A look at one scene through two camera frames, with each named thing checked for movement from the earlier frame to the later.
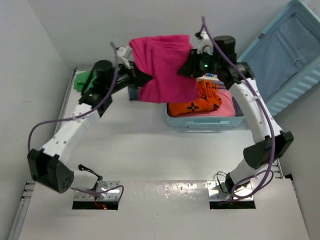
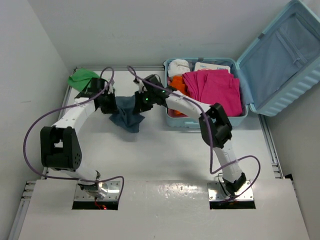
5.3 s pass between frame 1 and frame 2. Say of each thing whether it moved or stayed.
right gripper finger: moved
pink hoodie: moved
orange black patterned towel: moved
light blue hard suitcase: stayed
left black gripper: moved
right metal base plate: stayed
